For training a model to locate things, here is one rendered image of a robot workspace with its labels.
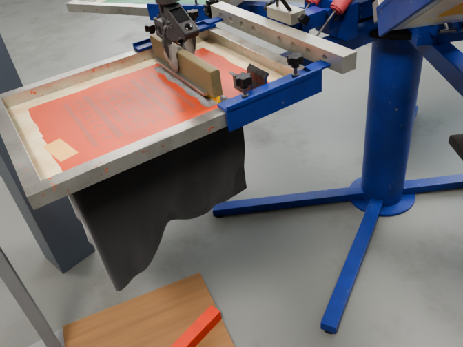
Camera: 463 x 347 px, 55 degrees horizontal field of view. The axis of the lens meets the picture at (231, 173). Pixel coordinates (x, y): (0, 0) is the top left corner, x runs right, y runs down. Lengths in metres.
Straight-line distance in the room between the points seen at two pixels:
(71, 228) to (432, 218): 1.66
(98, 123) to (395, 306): 1.31
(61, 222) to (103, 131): 0.97
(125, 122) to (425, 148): 1.91
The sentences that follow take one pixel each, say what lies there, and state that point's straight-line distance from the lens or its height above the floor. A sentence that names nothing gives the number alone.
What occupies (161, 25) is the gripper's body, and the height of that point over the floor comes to 1.13.
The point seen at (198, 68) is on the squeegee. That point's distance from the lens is 1.22.
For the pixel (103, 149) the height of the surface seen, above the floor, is 0.96.
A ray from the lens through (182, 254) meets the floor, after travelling 2.13.
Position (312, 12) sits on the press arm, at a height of 1.04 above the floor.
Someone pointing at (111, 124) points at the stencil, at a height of 0.96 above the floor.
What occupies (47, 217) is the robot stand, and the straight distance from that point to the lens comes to 2.07.
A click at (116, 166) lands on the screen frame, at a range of 1.03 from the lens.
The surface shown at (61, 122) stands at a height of 0.96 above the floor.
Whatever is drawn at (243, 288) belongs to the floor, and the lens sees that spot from 1.95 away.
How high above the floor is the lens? 1.53
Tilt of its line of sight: 37 degrees down
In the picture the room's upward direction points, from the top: 8 degrees counter-clockwise
